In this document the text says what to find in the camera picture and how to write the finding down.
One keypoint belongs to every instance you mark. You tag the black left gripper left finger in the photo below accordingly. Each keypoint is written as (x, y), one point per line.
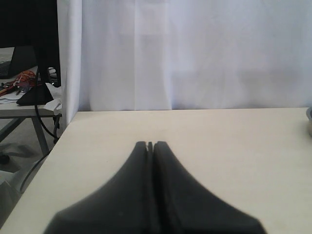
(121, 206)

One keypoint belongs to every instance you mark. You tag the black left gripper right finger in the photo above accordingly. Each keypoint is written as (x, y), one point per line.
(187, 207)

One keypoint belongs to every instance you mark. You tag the white crumpled paper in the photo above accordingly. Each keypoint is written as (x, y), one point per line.
(56, 104)

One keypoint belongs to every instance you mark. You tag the grey side table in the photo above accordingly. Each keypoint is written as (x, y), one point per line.
(22, 114)

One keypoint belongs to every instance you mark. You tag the stainless steel bowl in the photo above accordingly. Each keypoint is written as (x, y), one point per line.
(309, 116)

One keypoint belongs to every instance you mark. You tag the orange red tools pile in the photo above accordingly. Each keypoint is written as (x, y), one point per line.
(24, 81)

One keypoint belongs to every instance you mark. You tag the black monitor stand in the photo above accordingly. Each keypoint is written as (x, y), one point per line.
(31, 28)

